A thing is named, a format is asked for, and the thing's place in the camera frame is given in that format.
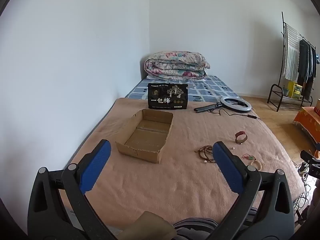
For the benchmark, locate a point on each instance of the folded floral quilt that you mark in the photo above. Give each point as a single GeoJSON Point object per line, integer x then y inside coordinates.
{"type": "Point", "coordinates": [175, 65]}

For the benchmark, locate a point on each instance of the black folded tripod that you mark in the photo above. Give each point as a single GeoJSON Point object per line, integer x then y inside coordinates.
{"type": "Point", "coordinates": [205, 108]}

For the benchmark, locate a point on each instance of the blue patterned bed sheet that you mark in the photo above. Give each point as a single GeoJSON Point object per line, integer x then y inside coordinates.
{"type": "Point", "coordinates": [212, 87]}

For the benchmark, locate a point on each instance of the black printed bag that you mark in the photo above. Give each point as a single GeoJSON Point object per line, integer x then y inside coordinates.
{"type": "Point", "coordinates": [167, 95]}

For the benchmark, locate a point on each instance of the row of dark hanging clothes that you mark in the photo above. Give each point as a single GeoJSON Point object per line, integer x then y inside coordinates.
{"type": "Point", "coordinates": [305, 65]}

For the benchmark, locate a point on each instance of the cardboard box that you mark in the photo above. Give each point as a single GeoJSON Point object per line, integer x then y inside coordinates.
{"type": "Point", "coordinates": [147, 140]}

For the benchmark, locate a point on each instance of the pink blanket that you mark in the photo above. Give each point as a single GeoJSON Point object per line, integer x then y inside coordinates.
{"type": "Point", "coordinates": [175, 185]}

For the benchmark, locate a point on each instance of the black metal clothes rack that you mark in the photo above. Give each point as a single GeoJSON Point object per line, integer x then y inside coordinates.
{"type": "Point", "coordinates": [283, 55]}

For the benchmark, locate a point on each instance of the striped hanging towel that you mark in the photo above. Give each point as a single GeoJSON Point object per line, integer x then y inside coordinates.
{"type": "Point", "coordinates": [291, 52]}

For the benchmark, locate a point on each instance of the yellow plastic crate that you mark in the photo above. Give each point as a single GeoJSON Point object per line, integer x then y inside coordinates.
{"type": "Point", "coordinates": [295, 90]}

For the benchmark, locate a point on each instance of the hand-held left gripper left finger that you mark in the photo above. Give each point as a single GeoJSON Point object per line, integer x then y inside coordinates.
{"type": "Point", "coordinates": [96, 165]}

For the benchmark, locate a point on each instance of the tan cloth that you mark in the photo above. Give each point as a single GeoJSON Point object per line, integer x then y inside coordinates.
{"type": "Point", "coordinates": [147, 226]}

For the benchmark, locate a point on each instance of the person's right forearm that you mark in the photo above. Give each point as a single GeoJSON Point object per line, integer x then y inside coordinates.
{"type": "Point", "coordinates": [317, 188]}

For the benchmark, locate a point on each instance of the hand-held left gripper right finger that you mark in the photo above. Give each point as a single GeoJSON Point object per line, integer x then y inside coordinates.
{"type": "Point", "coordinates": [228, 165]}

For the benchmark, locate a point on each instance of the person's grey striped trousers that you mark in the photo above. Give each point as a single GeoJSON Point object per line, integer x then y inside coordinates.
{"type": "Point", "coordinates": [195, 227]}

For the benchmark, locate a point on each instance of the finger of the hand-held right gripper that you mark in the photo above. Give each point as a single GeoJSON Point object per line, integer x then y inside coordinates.
{"type": "Point", "coordinates": [305, 156]}

